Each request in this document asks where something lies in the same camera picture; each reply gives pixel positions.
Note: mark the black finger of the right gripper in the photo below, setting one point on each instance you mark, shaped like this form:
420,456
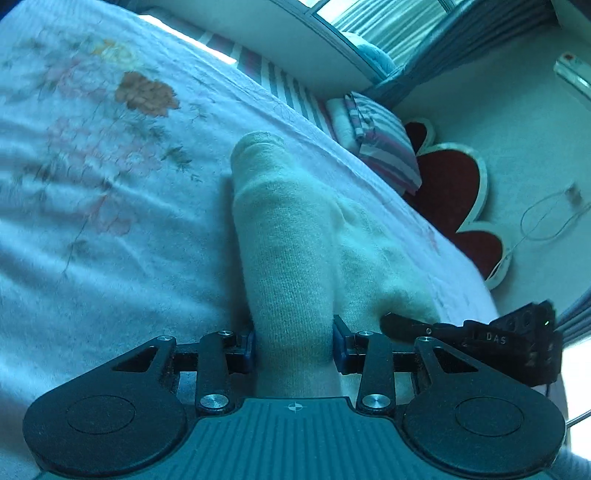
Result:
403,329

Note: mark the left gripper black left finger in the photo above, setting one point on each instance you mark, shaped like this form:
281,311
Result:
132,411

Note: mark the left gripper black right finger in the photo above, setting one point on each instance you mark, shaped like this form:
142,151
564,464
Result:
458,414

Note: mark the cream knit sweater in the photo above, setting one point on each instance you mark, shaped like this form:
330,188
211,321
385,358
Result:
309,254

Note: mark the red heart-shaped headboard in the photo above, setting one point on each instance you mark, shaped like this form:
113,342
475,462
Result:
453,196

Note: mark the striped folded pillow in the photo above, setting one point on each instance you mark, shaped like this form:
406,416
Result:
378,138

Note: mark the striped bed sheet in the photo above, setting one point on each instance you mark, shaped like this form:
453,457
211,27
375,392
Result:
275,80

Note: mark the blue blanket on windowsill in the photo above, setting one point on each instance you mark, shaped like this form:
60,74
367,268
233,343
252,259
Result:
373,54

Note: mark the white air conditioner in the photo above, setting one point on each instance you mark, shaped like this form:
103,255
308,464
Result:
574,73

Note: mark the floral white bedspread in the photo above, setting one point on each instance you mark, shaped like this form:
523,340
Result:
117,192

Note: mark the wall socket with plug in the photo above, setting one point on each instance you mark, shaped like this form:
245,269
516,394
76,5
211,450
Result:
573,195

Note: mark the window with grey frame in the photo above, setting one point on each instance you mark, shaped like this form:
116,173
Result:
394,27

